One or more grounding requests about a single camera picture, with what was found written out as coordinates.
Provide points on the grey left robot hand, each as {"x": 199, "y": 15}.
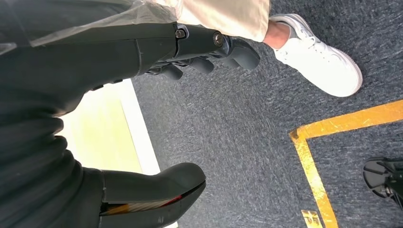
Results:
{"x": 78, "y": 63}

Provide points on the person's leg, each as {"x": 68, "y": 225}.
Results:
{"x": 226, "y": 15}

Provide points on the light wood desk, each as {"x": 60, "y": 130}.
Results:
{"x": 100, "y": 132}

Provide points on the white sneaker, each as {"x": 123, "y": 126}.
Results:
{"x": 321, "y": 63}

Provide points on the yellow floor tape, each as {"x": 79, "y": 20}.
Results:
{"x": 346, "y": 121}

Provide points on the yellow floor sticker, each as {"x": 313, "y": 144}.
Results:
{"x": 311, "y": 219}

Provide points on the black wheeled base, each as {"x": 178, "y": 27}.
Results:
{"x": 381, "y": 176}

